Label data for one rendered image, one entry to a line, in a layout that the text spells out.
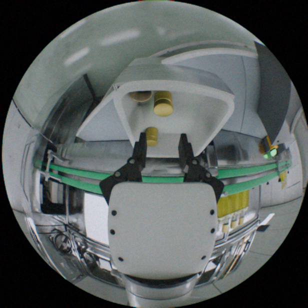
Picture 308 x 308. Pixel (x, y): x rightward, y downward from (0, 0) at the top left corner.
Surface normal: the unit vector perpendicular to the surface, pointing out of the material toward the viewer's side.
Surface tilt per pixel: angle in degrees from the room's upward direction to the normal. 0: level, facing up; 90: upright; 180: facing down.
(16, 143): 90
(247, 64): 0
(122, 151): 90
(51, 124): 90
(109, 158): 90
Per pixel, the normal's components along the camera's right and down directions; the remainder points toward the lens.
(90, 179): -0.01, -0.38
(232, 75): -0.03, 0.93
